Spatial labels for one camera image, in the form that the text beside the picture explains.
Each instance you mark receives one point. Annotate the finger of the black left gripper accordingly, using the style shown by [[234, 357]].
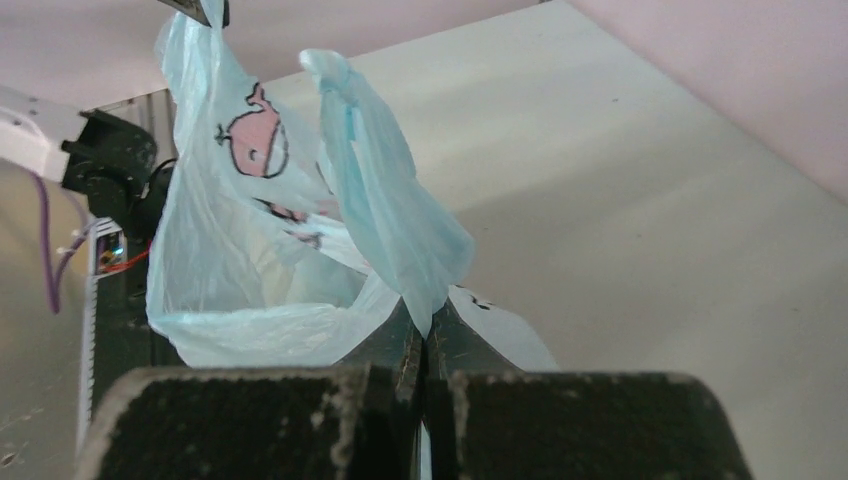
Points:
[[196, 10]]

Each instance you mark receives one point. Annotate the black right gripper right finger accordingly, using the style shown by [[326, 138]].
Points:
[[489, 418]]

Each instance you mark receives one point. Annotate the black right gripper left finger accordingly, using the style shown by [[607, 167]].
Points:
[[358, 418]]

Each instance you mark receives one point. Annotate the light blue printed plastic bag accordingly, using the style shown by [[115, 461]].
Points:
[[282, 244]]

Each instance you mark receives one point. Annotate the left controller board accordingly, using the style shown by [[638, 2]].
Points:
[[116, 253]]

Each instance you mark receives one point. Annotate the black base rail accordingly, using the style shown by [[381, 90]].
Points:
[[116, 337]]

